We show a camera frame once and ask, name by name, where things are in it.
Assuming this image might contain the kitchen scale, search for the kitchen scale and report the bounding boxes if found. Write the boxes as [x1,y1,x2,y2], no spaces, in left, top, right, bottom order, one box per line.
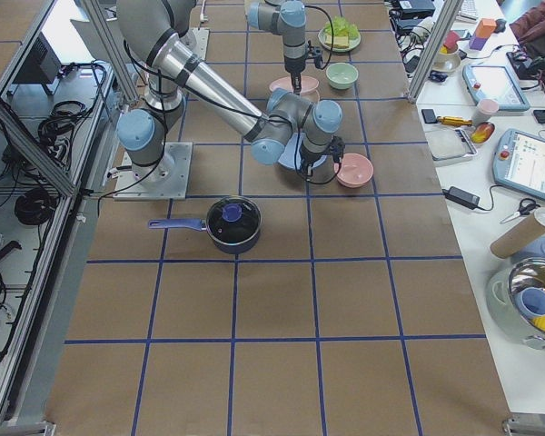
[425,128,478,164]

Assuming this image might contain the green plate with food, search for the green plate with food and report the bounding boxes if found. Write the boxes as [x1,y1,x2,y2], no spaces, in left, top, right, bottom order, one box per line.
[318,16,361,53]

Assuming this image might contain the pink plate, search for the pink plate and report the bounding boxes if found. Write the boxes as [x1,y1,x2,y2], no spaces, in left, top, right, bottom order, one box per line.
[269,75,319,95]

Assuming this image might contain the aluminium frame post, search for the aluminium frame post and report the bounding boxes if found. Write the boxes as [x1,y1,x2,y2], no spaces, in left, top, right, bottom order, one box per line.
[407,0,462,104]

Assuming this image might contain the grey pot with handles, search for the grey pot with handles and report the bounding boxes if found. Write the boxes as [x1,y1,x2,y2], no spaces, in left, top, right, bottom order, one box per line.
[485,269,526,343]

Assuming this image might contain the near teach pendant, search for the near teach pendant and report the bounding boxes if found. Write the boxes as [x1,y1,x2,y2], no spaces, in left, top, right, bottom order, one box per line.
[492,129,545,201]

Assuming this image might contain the steel mixing bowl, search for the steel mixing bowl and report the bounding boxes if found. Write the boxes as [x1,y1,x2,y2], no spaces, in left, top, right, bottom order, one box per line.
[508,258,545,351]

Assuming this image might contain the far teach pendant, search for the far teach pendant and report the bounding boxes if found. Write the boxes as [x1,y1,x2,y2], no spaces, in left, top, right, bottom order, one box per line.
[462,64,530,112]

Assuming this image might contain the green bowl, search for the green bowl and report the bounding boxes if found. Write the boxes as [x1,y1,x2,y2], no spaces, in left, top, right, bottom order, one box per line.
[325,63,359,90]

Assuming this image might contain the blue cup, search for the blue cup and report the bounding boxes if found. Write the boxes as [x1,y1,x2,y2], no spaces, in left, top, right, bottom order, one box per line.
[514,287,545,319]

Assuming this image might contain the white cup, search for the white cup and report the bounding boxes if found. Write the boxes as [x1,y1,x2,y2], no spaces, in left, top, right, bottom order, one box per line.
[471,98,500,127]

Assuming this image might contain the toy mango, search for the toy mango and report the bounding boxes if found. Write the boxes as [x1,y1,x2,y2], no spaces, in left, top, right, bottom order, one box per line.
[470,122,495,144]

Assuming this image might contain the scissors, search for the scissors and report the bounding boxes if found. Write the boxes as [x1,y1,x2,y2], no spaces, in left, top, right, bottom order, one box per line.
[500,198,540,224]

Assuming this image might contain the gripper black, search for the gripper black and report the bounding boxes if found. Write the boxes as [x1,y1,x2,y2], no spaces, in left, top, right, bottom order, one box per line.
[297,135,345,175]
[284,41,323,94]

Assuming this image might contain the lettuce leaf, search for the lettuce leaf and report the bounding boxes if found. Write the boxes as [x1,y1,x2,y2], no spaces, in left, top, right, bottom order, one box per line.
[323,15,360,39]

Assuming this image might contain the teach pendant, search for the teach pendant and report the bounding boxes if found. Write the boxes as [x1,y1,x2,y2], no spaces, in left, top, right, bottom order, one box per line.
[462,64,530,112]
[492,129,545,201]

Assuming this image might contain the blue plate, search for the blue plate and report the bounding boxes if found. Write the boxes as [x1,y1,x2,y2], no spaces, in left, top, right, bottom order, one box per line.
[277,134,303,170]

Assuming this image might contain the blue saucepan with lid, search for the blue saucepan with lid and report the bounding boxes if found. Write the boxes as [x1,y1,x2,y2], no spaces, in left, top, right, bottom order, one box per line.
[148,195,262,254]

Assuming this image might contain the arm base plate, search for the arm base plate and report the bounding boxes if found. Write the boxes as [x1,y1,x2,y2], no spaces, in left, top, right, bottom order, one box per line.
[180,27,210,60]
[113,142,193,201]

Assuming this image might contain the coloured toy blocks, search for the coloured toy blocks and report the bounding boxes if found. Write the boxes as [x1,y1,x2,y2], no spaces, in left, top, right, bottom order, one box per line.
[468,18,496,51]

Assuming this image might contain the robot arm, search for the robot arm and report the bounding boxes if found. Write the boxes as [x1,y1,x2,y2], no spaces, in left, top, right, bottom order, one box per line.
[117,1,344,181]
[246,1,322,94]

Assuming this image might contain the pink bowl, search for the pink bowl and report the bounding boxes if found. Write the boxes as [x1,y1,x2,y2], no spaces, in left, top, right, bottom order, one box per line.
[334,153,374,188]

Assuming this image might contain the cream plate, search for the cream plate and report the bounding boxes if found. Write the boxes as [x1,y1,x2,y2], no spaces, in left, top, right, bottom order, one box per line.
[300,89,320,104]

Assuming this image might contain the cardboard tube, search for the cardboard tube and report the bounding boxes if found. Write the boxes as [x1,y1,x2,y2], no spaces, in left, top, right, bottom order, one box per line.
[490,207,545,259]

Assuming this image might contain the white bowl with fruit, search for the white bowl with fruit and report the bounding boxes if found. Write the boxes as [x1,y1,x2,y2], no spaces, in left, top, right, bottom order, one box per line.
[432,30,461,73]

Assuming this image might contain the yellow screwdriver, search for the yellow screwdriver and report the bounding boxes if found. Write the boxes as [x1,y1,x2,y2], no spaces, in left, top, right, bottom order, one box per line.
[437,116,472,127]

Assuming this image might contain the black power adapter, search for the black power adapter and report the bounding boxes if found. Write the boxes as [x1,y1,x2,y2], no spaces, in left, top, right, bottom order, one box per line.
[442,186,480,210]

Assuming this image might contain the bread slice on plate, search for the bread slice on plate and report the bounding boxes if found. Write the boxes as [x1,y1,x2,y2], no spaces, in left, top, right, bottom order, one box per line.
[324,34,350,49]

